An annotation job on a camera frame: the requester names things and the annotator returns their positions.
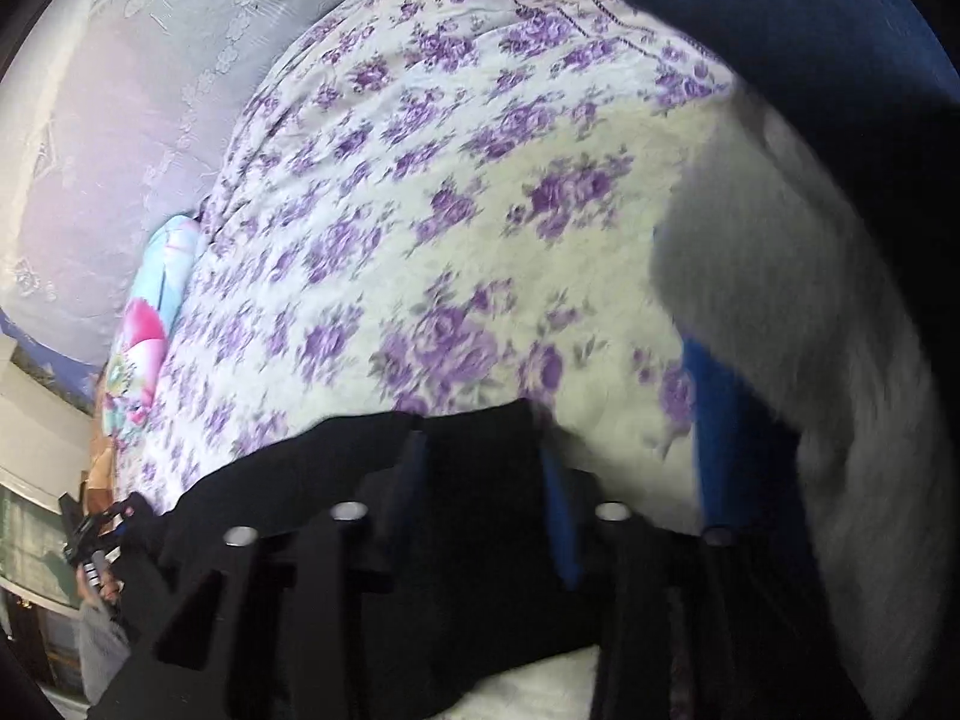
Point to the black pants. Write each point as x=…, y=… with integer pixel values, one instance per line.
x=480, y=615

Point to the folded turquoise pink floral blanket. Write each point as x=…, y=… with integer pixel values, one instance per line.
x=154, y=330

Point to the purple floral bedspread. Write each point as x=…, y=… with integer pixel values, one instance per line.
x=450, y=240

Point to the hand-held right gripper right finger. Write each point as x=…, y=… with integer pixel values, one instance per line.
x=561, y=529

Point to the grey cloth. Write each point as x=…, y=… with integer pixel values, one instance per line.
x=787, y=277

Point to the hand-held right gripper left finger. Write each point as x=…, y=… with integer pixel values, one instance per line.
x=410, y=469

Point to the window pane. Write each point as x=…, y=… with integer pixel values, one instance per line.
x=37, y=540

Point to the blue cloth strip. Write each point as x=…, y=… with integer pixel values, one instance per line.
x=716, y=435

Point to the lavender lace pillow cover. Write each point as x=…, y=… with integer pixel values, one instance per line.
x=112, y=127

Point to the orange brown cloth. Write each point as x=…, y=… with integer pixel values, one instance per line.
x=101, y=457

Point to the person's left hand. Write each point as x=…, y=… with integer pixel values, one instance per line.
x=101, y=589

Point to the person's left forearm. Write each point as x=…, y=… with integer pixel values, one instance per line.
x=101, y=645

